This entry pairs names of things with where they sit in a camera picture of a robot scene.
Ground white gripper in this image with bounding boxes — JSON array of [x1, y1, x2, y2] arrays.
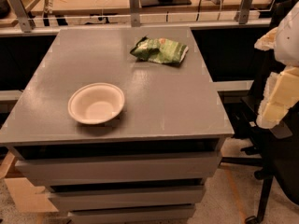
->
[[254, 2, 299, 129]]

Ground green jalapeno chip bag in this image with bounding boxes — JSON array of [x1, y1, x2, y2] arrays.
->
[[130, 36, 189, 65]]

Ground white paper bowl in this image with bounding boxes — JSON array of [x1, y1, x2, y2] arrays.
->
[[67, 83, 125, 124]]

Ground black office chair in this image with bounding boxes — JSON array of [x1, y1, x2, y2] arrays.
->
[[221, 0, 299, 224]]

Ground grey drawer cabinet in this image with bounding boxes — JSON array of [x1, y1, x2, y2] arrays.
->
[[0, 27, 233, 224]]

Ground wooden board on floor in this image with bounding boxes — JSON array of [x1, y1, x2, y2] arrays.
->
[[0, 152, 57, 214]]

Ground metal bracket right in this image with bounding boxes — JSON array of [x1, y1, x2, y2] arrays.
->
[[235, 0, 253, 24]]

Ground metal bracket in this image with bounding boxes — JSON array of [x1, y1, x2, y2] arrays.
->
[[8, 0, 35, 33], [235, 0, 253, 24], [129, 0, 140, 27]]

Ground metal bracket middle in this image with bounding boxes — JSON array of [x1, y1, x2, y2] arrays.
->
[[129, 0, 140, 27]]

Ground metal bracket left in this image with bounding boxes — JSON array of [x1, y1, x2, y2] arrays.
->
[[8, 0, 35, 33]]

